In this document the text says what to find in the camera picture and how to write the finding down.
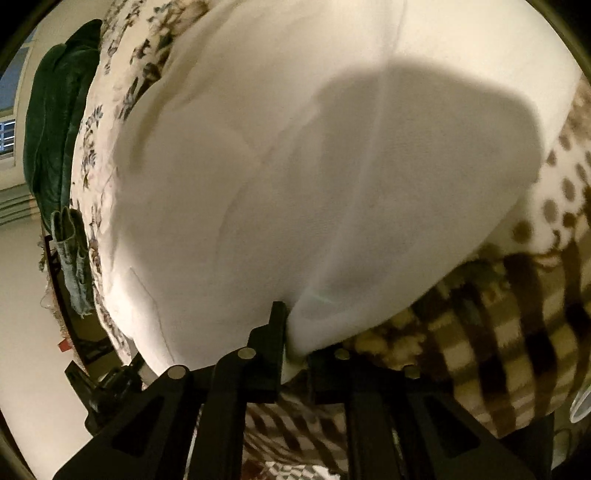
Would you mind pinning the dark green cushion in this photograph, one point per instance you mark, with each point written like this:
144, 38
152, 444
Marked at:
55, 115

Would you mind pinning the white round container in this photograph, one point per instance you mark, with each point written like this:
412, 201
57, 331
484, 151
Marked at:
582, 406

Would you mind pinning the window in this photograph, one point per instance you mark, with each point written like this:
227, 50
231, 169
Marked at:
10, 92

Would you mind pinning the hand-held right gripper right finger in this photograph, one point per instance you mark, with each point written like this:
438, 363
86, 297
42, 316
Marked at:
325, 381

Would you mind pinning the brown spotted blanket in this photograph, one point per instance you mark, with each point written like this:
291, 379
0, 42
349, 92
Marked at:
563, 194

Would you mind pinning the white towel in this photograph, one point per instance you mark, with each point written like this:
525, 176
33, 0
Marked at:
277, 184

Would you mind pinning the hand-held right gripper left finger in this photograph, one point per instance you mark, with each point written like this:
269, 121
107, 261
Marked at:
276, 341

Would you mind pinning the brown checked blanket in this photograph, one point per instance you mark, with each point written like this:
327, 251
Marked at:
498, 350

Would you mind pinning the blue denim cloth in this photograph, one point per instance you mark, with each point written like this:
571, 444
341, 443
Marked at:
74, 267

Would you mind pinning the floral fleece blanket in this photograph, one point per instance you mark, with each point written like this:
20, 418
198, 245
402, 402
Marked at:
104, 120

